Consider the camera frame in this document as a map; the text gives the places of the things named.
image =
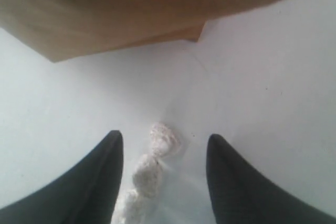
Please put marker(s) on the large brown paper bag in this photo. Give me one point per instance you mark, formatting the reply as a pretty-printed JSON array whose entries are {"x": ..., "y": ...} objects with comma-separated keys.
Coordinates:
[{"x": 65, "y": 29}]

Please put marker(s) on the white crumpled pellet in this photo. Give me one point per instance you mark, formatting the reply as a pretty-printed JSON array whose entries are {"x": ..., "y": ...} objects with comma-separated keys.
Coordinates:
[
  {"x": 163, "y": 141},
  {"x": 147, "y": 176},
  {"x": 129, "y": 208}
]

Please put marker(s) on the white crumpled pellet lower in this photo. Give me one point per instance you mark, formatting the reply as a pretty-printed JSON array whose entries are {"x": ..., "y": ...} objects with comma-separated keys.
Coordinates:
[{"x": 147, "y": 176}]

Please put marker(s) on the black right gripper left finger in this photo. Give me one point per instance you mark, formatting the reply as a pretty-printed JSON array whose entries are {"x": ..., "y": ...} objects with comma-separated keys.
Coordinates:
[{"x": 87, "y": 193}]

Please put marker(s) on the white crumpled pellet middle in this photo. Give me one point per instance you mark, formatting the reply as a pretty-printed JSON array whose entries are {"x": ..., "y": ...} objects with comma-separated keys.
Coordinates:
[{"x": 129, "y": 208}]

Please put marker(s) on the white crumpled pellet upper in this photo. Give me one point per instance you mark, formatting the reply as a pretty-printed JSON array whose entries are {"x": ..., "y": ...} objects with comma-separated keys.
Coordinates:
[{"x": 163, "y": 141}]

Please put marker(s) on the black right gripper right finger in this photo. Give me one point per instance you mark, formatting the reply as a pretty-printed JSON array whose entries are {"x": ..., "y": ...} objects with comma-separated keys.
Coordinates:
[{"x": 241, "y": 194}]

